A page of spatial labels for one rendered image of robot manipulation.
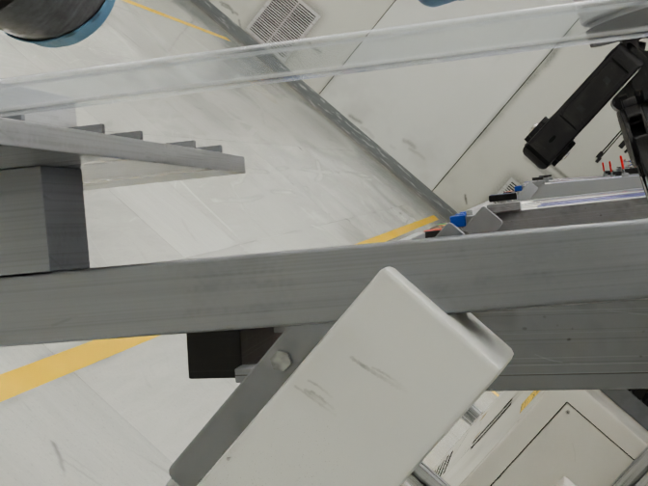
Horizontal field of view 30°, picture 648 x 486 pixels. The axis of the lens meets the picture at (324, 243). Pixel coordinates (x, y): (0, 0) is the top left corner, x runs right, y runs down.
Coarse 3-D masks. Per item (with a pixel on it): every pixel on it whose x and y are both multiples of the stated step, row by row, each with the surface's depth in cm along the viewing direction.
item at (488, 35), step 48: (624, 0) 35; (240, 48) 38; (288, 48) 38; (336, 48) 38; (384, 48) 37; (432, 48) 37; (480, 48) 37; (528, 48) 37; (0, 96) 40; (48, 96) 40; (96, 96) 40; (144, 96) 40
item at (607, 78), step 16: (624, 48) 93; (608, 64) 93; (624, 64) 93; (640, 64) 93; (592, 80) 93; (608, 80) 93; (624, 80) 93; (576, 96) 94; (592, 96) 93; (608, 96) 93; (560, 112) 94; (576, 112) 94; (592, 112) 94; (544, 128) 94; (560, 128) 94; (576, 128) 94; (528, 144) 95; (544, 144) 95; (560, 144) 94; (544, 160) 95
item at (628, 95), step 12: (636, 48) 93; (636, 84) 94; (624, 96) 94; (636, 96) 93; (612, 108) 97; (624, 108) 93; (636, 108) 92; (624, 120) 92; (636, 120) 92; (624, 132) 95; (636, 156) 92
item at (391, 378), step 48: (384, 288) 46; (336, 336) 47; (384, 336) 46; (432, 336) 46; (480, 336) 48; (288, 384) 47; (336, 384) 47; (384, 384) 46; (432, 384) 46; (480, 384) 45; (288, 432) 47; (336, 432) 47; (384, 432) 46; (432, 432) 46; (240, 480) 48; (288, 480) 47; (336, 480) 47; (384, 480) 46
